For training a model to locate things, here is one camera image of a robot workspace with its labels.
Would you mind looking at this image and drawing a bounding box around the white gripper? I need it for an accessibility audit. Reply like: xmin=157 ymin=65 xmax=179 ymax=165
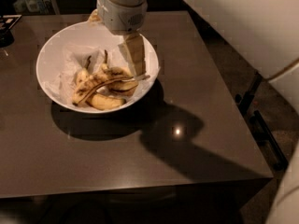
xmin=88 ymin=0 xmax=148 ymax=77

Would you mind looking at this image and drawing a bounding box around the spotted banana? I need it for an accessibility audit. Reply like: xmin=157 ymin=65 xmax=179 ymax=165
xmin=72 ymin=67 xmax=149 ymax=110

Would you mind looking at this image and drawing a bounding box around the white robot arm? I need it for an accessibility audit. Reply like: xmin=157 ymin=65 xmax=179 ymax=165
xmin=96 ymin=0 xmax=299 ymax=224

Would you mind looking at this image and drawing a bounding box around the white bowl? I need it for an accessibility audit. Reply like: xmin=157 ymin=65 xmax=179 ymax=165
xmin=36 ymin=20 xmax=160 ymax=115

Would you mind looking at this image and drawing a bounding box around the right lower banana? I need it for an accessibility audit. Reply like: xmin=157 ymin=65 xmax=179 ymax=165
xmin=99 ymin=51 xmax=138 ymax=96

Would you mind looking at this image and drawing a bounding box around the lower left banana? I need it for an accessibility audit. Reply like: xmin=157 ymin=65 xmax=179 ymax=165
xmin=72 ymin=56 xmax=132 ymax=110

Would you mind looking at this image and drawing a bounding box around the white paper liner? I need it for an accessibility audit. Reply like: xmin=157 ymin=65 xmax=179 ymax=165
xmin=36 ymin=38 xmax=160 ymax=114

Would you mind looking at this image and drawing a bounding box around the shelf with bottles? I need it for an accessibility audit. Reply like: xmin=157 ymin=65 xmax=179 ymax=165
xmin=0 ymin=0 xmax=59 ymax=15

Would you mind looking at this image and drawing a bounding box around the black object at left edge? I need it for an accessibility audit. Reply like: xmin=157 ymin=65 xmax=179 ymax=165
xmin=0 ymin=15 xmax=21 ymax=48

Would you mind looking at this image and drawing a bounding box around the black metal stand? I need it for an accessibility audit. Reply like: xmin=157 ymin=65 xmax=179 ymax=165
xmin=235 ymin=72 xmax=289 ymax=171

